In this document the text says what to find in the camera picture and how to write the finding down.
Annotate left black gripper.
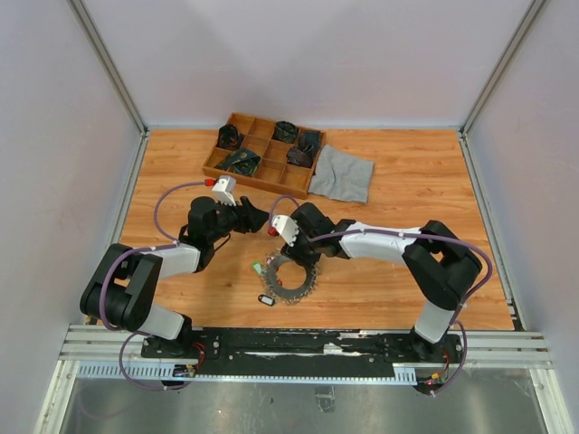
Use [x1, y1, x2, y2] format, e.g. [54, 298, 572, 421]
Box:
[208, 194, 271, 243]

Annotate black key tag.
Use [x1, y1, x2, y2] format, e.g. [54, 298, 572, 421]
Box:
[258, 294, 276, 307]

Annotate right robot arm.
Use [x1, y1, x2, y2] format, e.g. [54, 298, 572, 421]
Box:
[272, 203, 482, 362]

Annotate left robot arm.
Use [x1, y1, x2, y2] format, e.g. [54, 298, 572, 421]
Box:
[80, 196, 269, 358]

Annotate blue patterned tie front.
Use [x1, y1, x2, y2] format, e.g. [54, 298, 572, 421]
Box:
[215, 148, 261, 177]

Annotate wooden divided tray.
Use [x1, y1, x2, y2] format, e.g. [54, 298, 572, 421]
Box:
[203, 112, 326, 199]

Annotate rolled purple tie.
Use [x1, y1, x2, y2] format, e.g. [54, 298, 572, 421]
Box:
[286, 146, 314, 168]

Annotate grey folded cloth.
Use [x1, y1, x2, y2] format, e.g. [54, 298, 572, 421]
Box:
[308, 145, 375, 203]

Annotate rolled dark tie back left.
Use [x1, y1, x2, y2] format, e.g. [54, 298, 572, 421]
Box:
[216, 124, 244, 151]

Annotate rolled dark tie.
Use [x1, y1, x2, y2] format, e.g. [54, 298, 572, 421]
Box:
[216, 124, 244, 151]
[297, 129, 322, 157]

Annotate rolled green tie back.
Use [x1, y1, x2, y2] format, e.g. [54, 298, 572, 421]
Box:
[272, 121, 299, 144]

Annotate rolled dark tie right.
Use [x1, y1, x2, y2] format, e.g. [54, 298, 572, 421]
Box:
[297, 129, 322, 157]

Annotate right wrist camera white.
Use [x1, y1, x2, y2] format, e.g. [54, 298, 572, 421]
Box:
[272, 214, 299, 247]

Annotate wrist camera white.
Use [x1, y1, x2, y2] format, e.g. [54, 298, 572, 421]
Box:
[272, 214, 299, 247]
[212, 175, 236, 206]

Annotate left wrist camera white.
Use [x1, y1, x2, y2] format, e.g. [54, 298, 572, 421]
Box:
[212, 175, 236, 206]

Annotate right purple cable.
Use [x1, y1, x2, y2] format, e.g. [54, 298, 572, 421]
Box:
[269, 194, 494, 399]

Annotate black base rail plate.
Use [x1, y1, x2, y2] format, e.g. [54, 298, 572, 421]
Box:
[141, 327, 464, 374]

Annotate slotted grey cable duct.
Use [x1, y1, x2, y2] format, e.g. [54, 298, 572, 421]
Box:
[75, 360, 417, 385]

